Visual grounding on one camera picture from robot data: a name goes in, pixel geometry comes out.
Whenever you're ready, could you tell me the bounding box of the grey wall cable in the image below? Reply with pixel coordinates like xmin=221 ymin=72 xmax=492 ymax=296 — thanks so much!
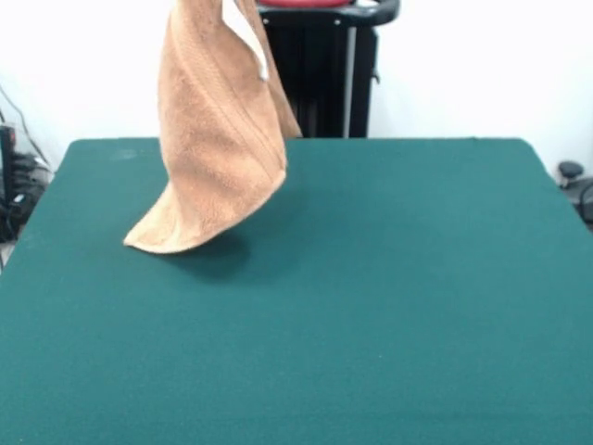
xmin=0 ymin=83 xmax=51 ymax=168

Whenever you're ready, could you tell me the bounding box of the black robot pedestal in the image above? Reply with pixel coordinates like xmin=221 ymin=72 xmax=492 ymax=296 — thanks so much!
xmin=258 ymin=0 xmax=400 ymax=139

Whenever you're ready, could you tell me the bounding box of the tan terry towel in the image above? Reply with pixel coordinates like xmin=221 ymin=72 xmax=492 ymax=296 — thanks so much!
xmin=122 ymin=0 xmax=304 ymax=257

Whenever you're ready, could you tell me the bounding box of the black chair base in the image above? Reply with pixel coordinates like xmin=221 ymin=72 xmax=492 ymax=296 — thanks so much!
xmin=557 ymin=160 xmax=593 ymax=233

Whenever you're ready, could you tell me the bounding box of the black box with red light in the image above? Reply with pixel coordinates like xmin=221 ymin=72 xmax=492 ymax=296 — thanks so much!
xmin=0 ymin=123 xmax=19 ymax=208

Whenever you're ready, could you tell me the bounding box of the dark green table cloth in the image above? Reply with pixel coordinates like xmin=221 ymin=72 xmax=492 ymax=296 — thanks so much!
xmin=0 ymin=136 xmax=593 ymax=445

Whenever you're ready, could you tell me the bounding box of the black cable bundle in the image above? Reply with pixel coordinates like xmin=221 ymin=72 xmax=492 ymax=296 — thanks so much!
xmin=0 ymin=152 xmax=55 ymax=245

